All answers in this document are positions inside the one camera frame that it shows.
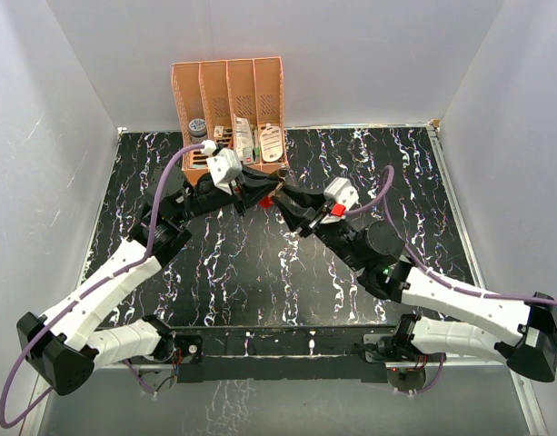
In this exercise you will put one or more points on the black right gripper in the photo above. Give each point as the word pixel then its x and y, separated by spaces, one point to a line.
pixel 304 203

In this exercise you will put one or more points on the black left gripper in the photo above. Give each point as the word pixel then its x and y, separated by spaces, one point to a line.
pixel 255 184

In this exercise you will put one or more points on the metal keyring with spring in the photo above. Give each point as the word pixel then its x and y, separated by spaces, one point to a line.
pixel 283 176

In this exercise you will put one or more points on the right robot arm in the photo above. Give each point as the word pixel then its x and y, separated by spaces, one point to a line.
pixel 518 331

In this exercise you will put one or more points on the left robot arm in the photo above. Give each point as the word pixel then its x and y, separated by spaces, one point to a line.
pixel 63 344

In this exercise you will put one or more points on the oval white blister pack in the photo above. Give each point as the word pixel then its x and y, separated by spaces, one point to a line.
pixel 271 143

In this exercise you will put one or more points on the white product packet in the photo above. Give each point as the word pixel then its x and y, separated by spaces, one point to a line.
pixel 244 140

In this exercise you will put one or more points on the small white card box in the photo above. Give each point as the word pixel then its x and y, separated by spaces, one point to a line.
pixel 218 132

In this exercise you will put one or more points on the orange plastic desk organizer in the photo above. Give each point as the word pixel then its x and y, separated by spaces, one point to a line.
pixel 219 99

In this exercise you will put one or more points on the grey round tin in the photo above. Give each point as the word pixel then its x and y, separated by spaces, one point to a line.
pixel 197 129

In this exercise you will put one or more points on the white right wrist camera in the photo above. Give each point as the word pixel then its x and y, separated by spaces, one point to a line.
pixel 343 195

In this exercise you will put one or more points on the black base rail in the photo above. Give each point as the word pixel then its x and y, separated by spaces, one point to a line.
pixel 294 353

